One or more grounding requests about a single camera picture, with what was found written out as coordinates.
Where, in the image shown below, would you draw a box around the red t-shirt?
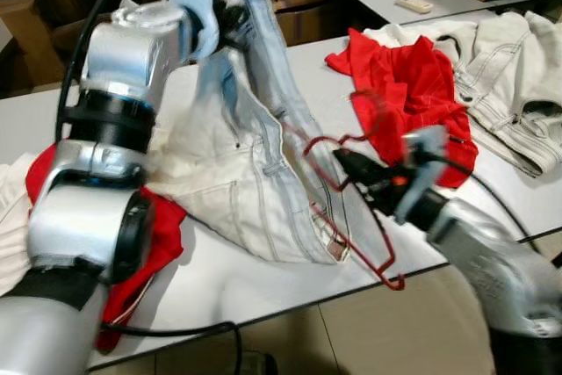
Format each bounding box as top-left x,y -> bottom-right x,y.
325,28 -> 479,190

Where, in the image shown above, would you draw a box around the white remote control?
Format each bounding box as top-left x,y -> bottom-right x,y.
395,0 -> 434,14

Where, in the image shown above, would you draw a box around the plain cardboard box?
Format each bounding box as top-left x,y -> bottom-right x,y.
263,0 -> 339,47

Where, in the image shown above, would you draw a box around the dark red clothes hanger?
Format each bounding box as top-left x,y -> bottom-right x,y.
279,90 -> 407,292

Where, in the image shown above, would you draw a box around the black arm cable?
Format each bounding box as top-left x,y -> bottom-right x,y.
413,151 -> 541,244
54,0 -> 245,375

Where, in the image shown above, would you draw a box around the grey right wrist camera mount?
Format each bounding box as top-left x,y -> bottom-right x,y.
393,126 -> 450,225

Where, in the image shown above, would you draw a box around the white crumpled garment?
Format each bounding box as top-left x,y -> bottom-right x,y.
0,155 -> 36,297

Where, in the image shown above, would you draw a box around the red garment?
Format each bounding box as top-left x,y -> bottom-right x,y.
26,147 -> 187,351

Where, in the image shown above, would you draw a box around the cream white jeans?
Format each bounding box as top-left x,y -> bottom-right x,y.
145,0 -> 387,266
369,11 -> 562,178

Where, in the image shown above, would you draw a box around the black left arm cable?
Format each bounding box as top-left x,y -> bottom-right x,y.
54,0 -> 245,375

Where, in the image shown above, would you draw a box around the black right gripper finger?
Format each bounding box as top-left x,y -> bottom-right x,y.
338,162 -> 374,191
334,148 -> 380,178

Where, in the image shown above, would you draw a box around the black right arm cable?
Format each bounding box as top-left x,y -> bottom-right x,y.
413,151 -> 541,244

